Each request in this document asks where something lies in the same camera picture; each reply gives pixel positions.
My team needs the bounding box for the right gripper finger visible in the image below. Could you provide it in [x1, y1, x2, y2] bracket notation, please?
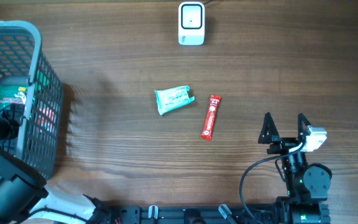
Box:
[258, 112, 279, 144]
[298, 113, 311, 139]

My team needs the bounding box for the red coffee stick sachet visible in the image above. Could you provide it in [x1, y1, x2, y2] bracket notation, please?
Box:
[201, 95, 222, 141]

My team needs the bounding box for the teal tissue packet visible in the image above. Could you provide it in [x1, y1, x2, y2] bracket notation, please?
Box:
[155, 85, 195, 116]

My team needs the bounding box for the green glove package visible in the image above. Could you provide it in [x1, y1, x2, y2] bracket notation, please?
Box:
[0, 85, 28, 111]

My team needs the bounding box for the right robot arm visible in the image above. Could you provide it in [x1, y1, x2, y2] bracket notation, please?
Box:
[258, 113, 333, 224]

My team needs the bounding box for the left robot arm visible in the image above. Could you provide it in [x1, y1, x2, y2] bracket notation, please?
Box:
[0, 118, 114, 223]

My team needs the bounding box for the white barcode scanner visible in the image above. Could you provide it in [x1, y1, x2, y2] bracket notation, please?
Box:
[178, 1, 206, 45]

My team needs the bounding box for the grey plastic mesh basket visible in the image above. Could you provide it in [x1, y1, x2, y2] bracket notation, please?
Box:
[0, 21, 64, 179]

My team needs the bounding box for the right black cable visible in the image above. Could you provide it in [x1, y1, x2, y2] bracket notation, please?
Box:
[239, 142, 306, 224]

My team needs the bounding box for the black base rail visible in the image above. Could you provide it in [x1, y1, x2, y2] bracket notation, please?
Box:
[104, 204, 331, 224]

